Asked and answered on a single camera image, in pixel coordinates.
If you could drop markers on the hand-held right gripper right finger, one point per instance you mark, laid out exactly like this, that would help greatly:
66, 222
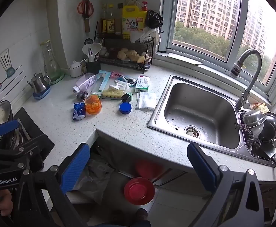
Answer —
200, 167

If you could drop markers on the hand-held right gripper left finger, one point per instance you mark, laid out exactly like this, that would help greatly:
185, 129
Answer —
75, 167

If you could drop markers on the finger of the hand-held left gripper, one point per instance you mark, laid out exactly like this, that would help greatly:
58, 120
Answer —
6, 127
15, 153

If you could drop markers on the blue snack packet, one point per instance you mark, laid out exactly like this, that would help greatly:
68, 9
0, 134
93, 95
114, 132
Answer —
79, 111

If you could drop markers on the red plastic bin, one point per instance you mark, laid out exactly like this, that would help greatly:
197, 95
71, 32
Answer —
139, 190

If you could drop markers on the dark wrapper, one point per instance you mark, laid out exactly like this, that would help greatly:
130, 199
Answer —
81, 95

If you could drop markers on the blue round lid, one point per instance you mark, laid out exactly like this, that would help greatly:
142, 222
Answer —
125, 108

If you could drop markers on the yellow scrub brush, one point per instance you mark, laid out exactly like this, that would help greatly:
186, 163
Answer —
112, 94

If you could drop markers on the clear plastic bottle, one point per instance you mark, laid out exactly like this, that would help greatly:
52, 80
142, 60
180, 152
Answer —
84, 83

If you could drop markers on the white paper packet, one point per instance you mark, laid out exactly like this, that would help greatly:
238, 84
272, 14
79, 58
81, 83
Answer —
146, 100

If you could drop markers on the small black box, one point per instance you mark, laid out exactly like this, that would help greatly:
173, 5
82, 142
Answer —
127, 97

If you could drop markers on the light blue toothbrush package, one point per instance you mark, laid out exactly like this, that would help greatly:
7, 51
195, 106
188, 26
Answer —
103, 80

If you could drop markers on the white plastic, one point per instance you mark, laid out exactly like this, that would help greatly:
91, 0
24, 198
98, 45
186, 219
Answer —
121, 86

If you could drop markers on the pink package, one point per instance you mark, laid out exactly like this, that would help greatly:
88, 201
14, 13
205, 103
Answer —
115, 75

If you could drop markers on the white green carton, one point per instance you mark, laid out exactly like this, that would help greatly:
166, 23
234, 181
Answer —
143, 83

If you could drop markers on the small black blue tool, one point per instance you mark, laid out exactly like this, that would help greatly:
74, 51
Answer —
128, 78

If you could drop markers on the person's left hand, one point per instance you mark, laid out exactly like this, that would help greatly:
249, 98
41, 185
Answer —
3, 202

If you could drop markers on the pot with glass lid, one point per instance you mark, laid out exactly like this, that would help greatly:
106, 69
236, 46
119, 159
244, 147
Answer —
1, 114

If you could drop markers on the translucent plastic bag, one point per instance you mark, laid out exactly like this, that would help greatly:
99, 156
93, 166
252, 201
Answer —
95, 177

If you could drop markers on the black gas stove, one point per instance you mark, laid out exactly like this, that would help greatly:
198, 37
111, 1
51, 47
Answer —
34, 130

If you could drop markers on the metal base cabinet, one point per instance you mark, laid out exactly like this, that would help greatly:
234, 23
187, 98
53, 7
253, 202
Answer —
119, 153

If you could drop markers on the blue tray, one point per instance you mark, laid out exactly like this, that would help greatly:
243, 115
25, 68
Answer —
41, 95

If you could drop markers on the stainless steel sink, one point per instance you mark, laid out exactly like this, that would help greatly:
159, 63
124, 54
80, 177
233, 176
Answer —
199, 113

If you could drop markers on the steel teapot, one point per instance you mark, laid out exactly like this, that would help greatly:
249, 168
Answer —
40, 83

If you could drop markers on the steel wool scourer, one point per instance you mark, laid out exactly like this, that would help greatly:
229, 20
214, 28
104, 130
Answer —
246, 132

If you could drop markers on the green tray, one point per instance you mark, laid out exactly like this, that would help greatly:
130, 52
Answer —
57, 78

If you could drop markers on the small steel bowl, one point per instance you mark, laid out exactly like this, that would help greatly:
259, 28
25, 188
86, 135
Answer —
252, 119

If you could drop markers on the brown fuzzy slipper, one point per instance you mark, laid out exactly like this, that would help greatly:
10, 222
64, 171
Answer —
141, 215

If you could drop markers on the glass carafe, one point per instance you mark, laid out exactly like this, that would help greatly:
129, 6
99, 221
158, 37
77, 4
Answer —
49, 61

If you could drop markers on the large steel bowl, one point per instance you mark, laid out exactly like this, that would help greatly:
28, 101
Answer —
271, 125

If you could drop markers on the yellow cloth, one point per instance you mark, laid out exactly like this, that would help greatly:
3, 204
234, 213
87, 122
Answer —
260, 106

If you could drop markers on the white ceramic jar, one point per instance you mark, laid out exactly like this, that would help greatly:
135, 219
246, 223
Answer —
75, 69

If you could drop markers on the dark utensil cup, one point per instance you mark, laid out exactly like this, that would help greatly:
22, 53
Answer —
93, 66

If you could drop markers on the steel faucet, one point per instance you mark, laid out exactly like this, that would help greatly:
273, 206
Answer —
254, 75

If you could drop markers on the white plastic ladle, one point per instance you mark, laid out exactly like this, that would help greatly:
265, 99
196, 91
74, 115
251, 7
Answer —
87, 49

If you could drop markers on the white rice paddle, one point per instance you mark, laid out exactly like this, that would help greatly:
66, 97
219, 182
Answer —
95, 48

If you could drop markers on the ginger roots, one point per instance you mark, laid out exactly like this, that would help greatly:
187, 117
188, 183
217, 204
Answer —
130, 54

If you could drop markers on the white plastic bags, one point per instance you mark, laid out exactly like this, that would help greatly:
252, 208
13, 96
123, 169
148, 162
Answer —
143, 35

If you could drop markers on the amber oil bottle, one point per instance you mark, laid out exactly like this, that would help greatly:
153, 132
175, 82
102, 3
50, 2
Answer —
110, 21
103, 20

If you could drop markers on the black plastic bag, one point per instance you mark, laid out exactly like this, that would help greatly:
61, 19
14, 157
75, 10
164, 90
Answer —
154, 19

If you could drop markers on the yellow detergent jug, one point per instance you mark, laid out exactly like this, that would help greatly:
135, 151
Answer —
132, 21

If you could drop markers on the window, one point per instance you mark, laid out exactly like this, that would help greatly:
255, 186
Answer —
244, 16

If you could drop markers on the red pump bottle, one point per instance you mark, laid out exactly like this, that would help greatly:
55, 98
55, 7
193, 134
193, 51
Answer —
144, 5

